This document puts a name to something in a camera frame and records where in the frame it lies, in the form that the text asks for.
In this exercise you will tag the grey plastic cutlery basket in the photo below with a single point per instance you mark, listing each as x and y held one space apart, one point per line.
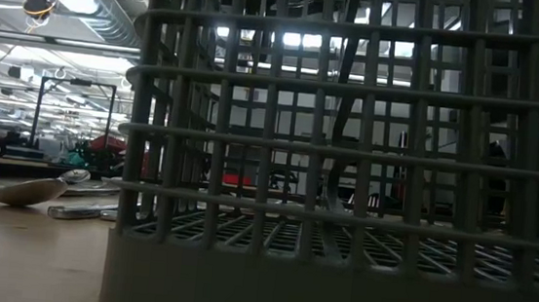
257 292

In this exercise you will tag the large silver spoon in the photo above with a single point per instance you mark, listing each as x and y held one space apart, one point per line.
31 191

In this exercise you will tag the silver fork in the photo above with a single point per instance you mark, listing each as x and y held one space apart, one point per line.
342 123

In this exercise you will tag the red bag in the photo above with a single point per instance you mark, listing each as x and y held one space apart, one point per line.
109 143

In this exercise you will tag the silver ceiling duct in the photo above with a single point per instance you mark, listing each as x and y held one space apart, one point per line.
110 15

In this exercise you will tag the black metal frame rig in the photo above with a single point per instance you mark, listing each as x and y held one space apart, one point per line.
37 111

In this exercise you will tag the black aluminium table frame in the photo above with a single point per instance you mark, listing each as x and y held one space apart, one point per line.
4 168

